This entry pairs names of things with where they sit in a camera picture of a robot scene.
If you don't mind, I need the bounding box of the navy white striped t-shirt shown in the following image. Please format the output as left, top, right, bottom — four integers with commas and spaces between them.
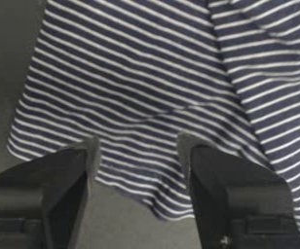
6, 0, 300, 249

